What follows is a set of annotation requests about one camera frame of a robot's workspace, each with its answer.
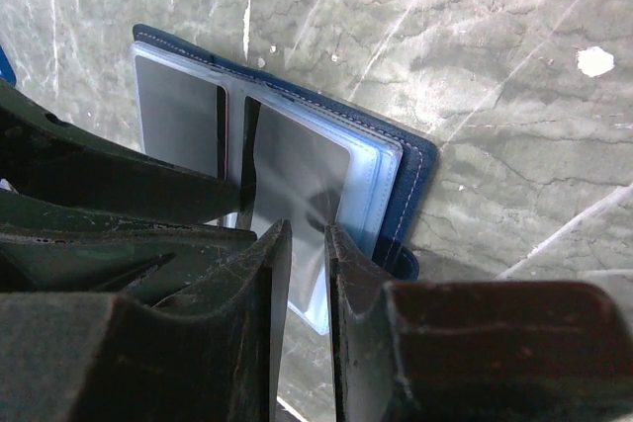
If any grey card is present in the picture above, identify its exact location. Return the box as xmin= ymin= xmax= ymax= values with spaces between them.
xmin=244 ymin=96 xmax=350 ymax=314

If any blue leather card holder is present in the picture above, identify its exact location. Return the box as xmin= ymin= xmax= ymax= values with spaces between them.
xmin=131 ymin=24 xmax=438 ymax=335

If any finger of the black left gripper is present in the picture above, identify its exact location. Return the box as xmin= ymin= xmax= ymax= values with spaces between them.
xmin=1 ymin=192 xmax=256 ymax=304
xmin=1 ymin=82 xmax=240 ymax=224

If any blue black handled tool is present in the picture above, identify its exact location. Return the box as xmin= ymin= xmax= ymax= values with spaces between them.
xmin=0 ymin=47 xmax=17 ymax=87

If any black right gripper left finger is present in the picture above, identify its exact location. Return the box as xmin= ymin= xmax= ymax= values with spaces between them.
xmin=1 ymin=220 xmax=292 ymax=421

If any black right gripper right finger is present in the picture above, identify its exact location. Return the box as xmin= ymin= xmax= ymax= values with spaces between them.
xmin=324 ymin=225 xmax=632 ymax=421

